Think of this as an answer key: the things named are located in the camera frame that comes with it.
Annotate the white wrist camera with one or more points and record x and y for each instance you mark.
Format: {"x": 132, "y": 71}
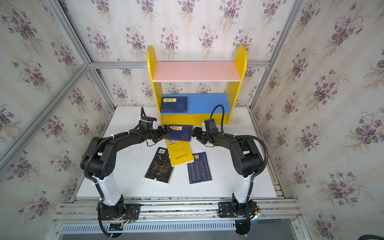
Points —
{"x": 148, "y": 123}
{"x": 210, "y": 126}

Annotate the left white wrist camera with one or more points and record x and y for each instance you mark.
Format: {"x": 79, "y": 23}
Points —
{"x": 148, "y": 123}

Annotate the yellow paperback book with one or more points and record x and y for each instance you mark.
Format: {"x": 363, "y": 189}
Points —
{"x": 179, "y": 152}

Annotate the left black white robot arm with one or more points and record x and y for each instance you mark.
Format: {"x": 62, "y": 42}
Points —
{"x": 99, "y": 160}

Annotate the aluminium mounting rail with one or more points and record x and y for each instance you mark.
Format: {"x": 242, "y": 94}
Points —
{"x": 165, "y": 210}

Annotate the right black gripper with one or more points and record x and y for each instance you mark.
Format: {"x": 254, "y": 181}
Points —
{"x": 201, "y": 135}

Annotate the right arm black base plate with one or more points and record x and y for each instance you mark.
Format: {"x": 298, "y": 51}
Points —
{"x": 233, "y": 210}

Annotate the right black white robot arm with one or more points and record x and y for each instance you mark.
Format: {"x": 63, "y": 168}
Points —
{"x": 249, "y": 156}

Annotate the black paperback book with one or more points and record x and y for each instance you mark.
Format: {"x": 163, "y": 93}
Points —
{"x": 160, "y": 169}

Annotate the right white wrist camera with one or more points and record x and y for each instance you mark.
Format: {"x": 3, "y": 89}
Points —
{"x": 210, "y": 126}

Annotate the navy book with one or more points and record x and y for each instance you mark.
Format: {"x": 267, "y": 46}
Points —
{"x": 167, "y": 110}
{"x": 180, "y": 133}
{"x": 174, "y": 102}

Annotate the white ventilation grille strip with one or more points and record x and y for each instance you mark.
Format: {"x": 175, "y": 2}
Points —
{"x": 150, "y": 227}

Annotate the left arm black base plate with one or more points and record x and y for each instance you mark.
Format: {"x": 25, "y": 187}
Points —
{"x": 120, "y": 211}

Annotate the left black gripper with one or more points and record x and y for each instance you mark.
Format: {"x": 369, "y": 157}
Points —
{"x": 159, "y": 132}

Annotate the dark blue text-covered book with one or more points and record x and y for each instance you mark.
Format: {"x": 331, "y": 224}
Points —
{"x": 199, "y": 170}

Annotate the yellow pink blue bookshelf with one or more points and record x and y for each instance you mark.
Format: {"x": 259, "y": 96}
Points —
{"x": 201, "y": 106}

